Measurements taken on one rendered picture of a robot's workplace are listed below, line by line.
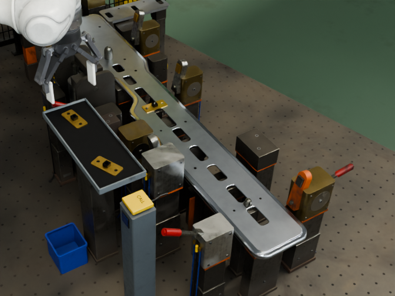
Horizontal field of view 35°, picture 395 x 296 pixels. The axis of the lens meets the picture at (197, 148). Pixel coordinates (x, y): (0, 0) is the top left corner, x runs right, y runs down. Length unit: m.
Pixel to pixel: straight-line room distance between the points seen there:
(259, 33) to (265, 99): 1.85
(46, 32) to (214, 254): 0.73
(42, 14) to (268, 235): 0.84
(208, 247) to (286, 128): 1.03
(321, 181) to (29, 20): 0.93
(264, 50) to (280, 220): 2.66
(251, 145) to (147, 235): 0.50
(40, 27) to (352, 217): 1.33
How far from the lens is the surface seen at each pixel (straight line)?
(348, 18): 4.88
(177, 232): 1.57
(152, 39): 2.49
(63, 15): 1.41
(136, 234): 1.61
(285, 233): 1.76
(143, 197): 1.59
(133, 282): 1.77
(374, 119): 3.90
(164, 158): 1.77
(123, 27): 2.60
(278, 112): 2.64
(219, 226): 1.66
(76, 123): 1.81
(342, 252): 2.15
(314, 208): 1.86
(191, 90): 2.23
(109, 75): 1.97
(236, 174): 1.89
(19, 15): 1.43
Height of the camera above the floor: 2.31
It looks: 41 degrees down
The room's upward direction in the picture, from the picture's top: 4 degrees clockwise
